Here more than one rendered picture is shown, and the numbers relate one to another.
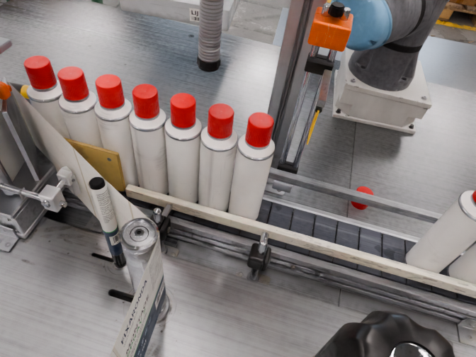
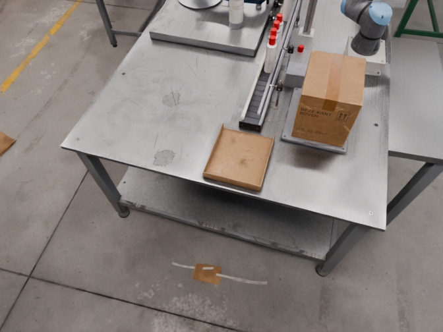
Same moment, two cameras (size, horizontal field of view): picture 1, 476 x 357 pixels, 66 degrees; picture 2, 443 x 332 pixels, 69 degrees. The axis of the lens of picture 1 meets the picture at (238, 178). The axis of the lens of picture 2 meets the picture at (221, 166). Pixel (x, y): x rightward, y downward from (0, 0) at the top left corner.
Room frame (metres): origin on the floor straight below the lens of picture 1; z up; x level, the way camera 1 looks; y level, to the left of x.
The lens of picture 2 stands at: (0.27, -1.92, 2.04)
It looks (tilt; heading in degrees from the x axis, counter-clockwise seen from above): 56 degrees down; 101
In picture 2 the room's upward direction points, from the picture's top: 2 degrees counter-clockwise
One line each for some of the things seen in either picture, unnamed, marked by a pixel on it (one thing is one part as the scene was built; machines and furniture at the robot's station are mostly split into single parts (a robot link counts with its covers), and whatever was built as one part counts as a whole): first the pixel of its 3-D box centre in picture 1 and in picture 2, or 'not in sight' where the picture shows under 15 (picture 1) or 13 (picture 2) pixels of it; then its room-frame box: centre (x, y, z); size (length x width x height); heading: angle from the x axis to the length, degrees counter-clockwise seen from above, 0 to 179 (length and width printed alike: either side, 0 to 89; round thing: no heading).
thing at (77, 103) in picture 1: (86, 129); not in sight; (0.40, 0.24, 0.98); 0.05 x 0.05 x 0.20
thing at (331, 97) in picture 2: not in sight; (327, 98); (0.57, -0.79, 0.99); 0.30 x 0.24 x 0.27; 82
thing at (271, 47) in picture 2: not in sight; (270, 55); (0.29, -0.51, 0.98); 0.05 x 0.05 x 0.20
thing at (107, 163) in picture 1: (92, 166); not in sight; (0.36, 0.23, 0.94); 0.10 x 0.01 x 0.09; 81
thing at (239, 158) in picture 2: not in sight; (240, 154); (0.20, -1.06, 0.85); 0.30 x 0.26 x 0.04; 81
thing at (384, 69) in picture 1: (388, 53); (368, 39); (0.80, -0.29, 0.97); 0.15 x 0.15 x 0.10
